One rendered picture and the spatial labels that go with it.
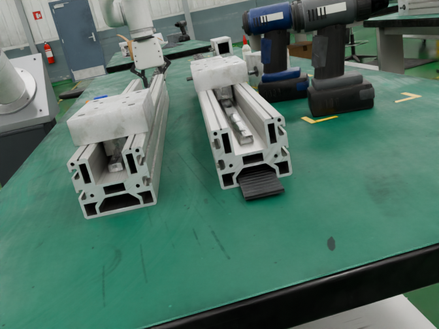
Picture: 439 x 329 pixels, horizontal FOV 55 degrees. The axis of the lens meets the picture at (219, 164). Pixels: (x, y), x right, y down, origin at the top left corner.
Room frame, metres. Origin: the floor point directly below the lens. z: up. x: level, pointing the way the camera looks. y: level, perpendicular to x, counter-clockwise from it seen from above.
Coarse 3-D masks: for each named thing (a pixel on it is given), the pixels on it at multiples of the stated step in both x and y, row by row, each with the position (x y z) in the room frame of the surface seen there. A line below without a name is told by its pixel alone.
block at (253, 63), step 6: (246, 54) 1.28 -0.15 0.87; (252, 54) 1.25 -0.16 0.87; (258, 54) 1.22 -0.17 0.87; (288, 54) 1.22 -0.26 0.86; (246, 60) 1.28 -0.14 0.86; (252, 60) 1.24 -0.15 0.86; (258, 60) 1.21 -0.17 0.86; (288, 60) 1.22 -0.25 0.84; (252, 66) 1.25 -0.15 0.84; (258, 66) 1.21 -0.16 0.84; (288, 66) 1.22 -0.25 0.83; (252, 72) 1.22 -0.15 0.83; (258, 72) 1.22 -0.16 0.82; (252, 78) 1.26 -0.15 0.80; (258, 78) 1.22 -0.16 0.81; (252, 84) 1.27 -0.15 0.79
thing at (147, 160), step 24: (168, 96) 1.31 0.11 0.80; (96, 144) 0.60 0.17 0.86; (144, 144) 0.56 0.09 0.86; (72, 168) 0.53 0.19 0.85; (96, 168) 0.56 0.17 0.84; (120, 168) 0.57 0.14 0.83; (144, 168) 0.53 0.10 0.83; (96, 192) 0.53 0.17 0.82; (120, 192) 0.53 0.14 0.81; (144, 192) 0.56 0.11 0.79; (96, 216) 0.53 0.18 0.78
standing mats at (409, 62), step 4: (376, 60) 5.61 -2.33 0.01; (404, 60) 5.21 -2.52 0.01; (408, 60) 5.16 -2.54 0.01; (412, 60) 5.11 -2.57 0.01; (416, 60) 5.06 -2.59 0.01; (420, 60) 5.01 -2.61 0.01; (424, 60) 4.95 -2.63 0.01; (428, 60) 4.90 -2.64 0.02; (432, 60) 4.85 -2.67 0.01; (368, 64) 5.45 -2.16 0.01; (372, 64) 5.40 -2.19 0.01; (376, 64) 5.34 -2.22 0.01; (404, 64) 4.97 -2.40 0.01; (408, 64) 4.92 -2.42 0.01; (412, 64) 4.88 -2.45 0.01; (416, 64) 4.83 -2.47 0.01; (420, 64) 4.80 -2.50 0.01; (404, 68) 4.75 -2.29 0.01; (408, 68) 4.75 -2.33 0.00
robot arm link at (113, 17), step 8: (104, 0) 1.44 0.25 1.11; (112, 0) 1.43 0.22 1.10; (104, 8) 1.45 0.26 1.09; (112, 8) 1.47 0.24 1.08; (120, 8) 1.50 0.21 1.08; (104, 16) 1.49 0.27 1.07; (112, 16) 1.48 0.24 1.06; (120, 16) 1.49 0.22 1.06; (112, 24) 1.50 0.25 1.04; (120, 24) 1.51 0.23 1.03
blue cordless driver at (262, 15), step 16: (256, 16) 1.00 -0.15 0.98; (272, 16) 0.99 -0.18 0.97; (288, 16) 0.98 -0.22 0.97; (256, 32) 1.01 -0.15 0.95; (272, 32) 1.01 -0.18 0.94; (288, 32) 1.01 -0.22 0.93; (272, 48) 1.01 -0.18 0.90; (272, 64) 1.01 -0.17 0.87; (272, 80) 1.00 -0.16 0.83; (288, 80) 0.98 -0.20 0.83; (304, 80) 0.97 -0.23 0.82; (272, 96) 0.99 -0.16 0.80; (288, 96) 0.98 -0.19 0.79; (304, 96) 0.97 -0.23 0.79
